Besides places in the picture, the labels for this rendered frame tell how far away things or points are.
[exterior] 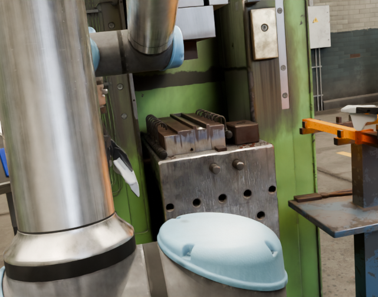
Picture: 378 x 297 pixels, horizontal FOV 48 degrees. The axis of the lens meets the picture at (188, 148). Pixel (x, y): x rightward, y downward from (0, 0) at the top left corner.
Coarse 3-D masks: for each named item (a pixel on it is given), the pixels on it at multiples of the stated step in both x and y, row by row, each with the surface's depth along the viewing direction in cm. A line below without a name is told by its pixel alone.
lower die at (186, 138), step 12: (168, 120) 166; (180, 120) 156; (204, 120) 154; (168, 132) 144; (180, 132) 137; (192, 132) 138; (204, 132) 139; (216, 132) 140; (168, 144) 137; (180, 144) 138; (192, 144) 138; (204, 144) 139; (216, 144) 140
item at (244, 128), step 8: (240, 120) 153; (232, 128) 143; (240, 128) 141; (248, 128) 142; (256, 128) 142; (232, 136) 144; (240, 136) 142; (248, 136) 142; (256, 136) 143; (240, 144) 142
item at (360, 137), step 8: (304, 120) 140; (312, 120) 137; (320, 128) 130; (328, 128) 125; (336, 128) 121; (344, 128) 118; (352, 128) 117; (344, 136) 117; (352, 136) 113; (360, 136) 110; (368, 136) 108; (376, 136) 103; (368, 144) 107; (376, 144) 104
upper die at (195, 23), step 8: (184, 8) 131; (192, 8) 131; (200, 8) 132; (208, 8) 132; (176, 16) 130; (184, 16) 131; (192, 16) 132; (200, 16) 132; (208, 16) 133; (176, 24) 131; (184, 24) 131; (192, 24) 132; (200, 24) 132; (208, 24) 133; (184, 32) 132; (192, 32) 132; (200, 32) 133; (208, 32) 133; (184, 40) 134; (192, 40) 140; (200, 40) 146
